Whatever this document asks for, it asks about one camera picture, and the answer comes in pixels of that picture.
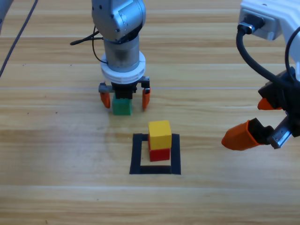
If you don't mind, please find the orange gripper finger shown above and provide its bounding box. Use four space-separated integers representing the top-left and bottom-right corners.
257 97 283 111
221 117 275 151
99 91 111 109
142 88 152 111

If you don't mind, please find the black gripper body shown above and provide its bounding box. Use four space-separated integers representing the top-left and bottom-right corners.
98 76 151 100
257 67 300 150

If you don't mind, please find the green wooden block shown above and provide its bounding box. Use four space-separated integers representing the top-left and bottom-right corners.
112 97 133 116

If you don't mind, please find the yellow wooden block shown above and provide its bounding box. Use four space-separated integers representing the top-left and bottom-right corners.
148 120 173 150

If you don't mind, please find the red wooden block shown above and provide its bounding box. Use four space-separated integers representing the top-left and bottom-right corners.
148 147 171 162

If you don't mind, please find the black tape square outline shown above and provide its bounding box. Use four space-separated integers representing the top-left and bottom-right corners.
129 133 181 175

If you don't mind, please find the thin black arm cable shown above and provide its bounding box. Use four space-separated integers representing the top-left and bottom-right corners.
91 24 109 65
285 25 300 82

